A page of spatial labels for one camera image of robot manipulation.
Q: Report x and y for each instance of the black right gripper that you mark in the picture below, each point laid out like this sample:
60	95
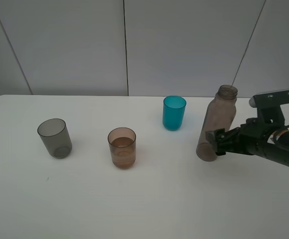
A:
252	139

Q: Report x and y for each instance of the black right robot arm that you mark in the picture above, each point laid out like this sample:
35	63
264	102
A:
279	138

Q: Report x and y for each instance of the grey translucent cup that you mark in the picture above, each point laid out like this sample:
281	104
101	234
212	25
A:
54	135

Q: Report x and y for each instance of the brown translucent water bottle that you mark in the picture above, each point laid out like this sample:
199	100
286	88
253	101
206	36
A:
220	113

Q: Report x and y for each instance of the brown translucent cup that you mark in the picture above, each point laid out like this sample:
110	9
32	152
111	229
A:
122	145

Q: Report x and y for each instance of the teal plastic cup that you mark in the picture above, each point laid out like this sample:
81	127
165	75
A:
173	112

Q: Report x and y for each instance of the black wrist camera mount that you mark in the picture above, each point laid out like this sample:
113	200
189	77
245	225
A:
268	106

